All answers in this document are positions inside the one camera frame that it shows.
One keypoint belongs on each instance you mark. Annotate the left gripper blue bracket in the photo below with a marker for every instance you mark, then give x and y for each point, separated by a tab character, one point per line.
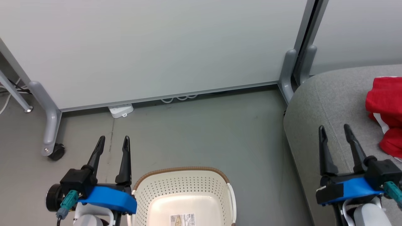
108	197

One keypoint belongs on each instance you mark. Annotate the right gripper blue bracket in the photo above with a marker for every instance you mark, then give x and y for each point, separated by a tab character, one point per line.
351	188

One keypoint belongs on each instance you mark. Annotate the red and white garment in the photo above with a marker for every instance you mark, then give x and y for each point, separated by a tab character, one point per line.
386	97

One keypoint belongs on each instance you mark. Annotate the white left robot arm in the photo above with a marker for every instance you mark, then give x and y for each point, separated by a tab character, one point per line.
88	221

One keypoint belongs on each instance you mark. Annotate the white perforated laundry basket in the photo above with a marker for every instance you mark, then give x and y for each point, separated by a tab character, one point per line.
182	185

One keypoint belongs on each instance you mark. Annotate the printed basket label sticker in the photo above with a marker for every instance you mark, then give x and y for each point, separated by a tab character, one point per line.
182	219

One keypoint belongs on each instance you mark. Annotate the white power strip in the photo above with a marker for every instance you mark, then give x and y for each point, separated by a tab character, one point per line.
121	110

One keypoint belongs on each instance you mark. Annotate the black caster wheel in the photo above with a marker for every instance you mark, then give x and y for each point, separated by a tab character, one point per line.
57	152

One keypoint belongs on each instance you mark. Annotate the grey fabric sofa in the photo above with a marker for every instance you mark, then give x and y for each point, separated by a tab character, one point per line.
329	100

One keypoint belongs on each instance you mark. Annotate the grey partition leg with caster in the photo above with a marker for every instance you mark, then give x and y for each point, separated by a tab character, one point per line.
51	125

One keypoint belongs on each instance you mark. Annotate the thin grey metal leg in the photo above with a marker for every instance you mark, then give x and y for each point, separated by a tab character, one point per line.
15	94

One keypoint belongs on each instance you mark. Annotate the wide white partition panel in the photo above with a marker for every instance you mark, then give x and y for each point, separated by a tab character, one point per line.
157	47

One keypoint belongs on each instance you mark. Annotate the narrow white partition panel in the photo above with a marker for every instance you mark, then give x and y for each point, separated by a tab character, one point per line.
361	31

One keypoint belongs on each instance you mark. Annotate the left black wrist camera box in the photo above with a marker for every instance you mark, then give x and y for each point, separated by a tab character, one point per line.
75	180

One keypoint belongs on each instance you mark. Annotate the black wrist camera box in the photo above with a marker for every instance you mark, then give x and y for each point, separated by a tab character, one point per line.
75	180
383	172

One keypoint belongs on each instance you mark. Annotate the right black wrist camera box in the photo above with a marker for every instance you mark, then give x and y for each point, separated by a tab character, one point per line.
383	172

